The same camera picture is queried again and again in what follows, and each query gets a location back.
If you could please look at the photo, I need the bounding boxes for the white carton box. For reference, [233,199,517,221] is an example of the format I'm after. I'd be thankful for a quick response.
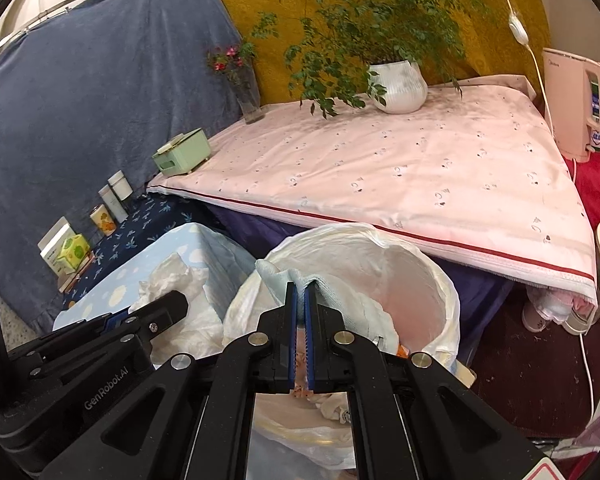
[37,216,77,276]

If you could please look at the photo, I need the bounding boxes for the pink plastic bag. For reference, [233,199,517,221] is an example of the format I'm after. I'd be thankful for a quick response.
[565,400,600,480]

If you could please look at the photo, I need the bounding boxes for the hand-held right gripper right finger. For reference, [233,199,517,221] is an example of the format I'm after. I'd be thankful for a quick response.
[304,285,542,480]

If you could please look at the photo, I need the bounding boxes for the navy patterned cloth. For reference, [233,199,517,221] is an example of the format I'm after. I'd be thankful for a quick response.
[62,192,216,308]

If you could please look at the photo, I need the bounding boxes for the grey-blue hanging cloth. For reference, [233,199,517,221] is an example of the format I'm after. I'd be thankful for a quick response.
[0,0,243,333]

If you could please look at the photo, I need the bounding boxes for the mustard yellow cloth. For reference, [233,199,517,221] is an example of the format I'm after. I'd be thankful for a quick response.
[197,0,553,108]

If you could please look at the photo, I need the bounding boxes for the white cable with switch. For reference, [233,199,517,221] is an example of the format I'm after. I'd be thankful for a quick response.
[485,0,563,146]

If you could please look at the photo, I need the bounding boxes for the pink and white appliance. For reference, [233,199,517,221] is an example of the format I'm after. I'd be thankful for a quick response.
[541,47,600,163]

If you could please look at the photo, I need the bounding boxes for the small red wooden stand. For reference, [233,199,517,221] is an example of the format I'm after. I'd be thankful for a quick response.
[59,252,97,293]

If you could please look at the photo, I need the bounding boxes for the tall white bottle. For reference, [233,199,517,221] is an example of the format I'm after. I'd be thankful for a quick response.
[98,185,129,224]

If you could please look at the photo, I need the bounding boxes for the white power cable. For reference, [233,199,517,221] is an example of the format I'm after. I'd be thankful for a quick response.
[572,157,597,428]

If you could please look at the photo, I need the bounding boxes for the glass vase with red flowers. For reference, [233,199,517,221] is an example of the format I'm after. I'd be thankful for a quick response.
[206,42,266,125]

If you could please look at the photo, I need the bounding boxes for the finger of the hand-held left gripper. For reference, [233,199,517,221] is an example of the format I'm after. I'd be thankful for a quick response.
[9,290,189,377]

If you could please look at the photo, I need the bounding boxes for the bin with white bag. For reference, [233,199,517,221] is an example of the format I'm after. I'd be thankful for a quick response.
[222,222,462,471]

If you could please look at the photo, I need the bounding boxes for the orange printed cup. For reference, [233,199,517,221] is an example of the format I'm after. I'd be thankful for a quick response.
[90,204,118,236]

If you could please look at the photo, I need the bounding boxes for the pink bed sheet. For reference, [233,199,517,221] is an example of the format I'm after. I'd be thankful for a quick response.
[147,74,597,306]

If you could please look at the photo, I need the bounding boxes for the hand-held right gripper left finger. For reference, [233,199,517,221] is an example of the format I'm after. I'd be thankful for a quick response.
[45,282,297,480]

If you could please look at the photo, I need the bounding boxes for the dark red rug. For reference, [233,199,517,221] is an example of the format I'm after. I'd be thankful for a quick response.
[470,280,600,441]

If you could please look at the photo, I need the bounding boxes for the light blue towel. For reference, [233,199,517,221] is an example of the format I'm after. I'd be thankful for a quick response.
[255,258,396,351]

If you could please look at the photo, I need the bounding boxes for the mint green box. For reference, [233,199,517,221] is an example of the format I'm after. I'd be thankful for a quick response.
[152,128,212,177]

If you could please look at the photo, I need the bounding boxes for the white tissue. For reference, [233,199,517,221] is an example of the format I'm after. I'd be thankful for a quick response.
[130,252,226,361]

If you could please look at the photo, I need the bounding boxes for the pink and white shoe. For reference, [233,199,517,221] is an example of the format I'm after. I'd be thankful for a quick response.
[522,287,571,333]

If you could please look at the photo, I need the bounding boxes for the short white jar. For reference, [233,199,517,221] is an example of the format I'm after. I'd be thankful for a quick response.
[107,170,133,200]

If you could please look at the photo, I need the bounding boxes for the green plant in white pot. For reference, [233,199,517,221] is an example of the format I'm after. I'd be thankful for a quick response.
[250,0,496,120]

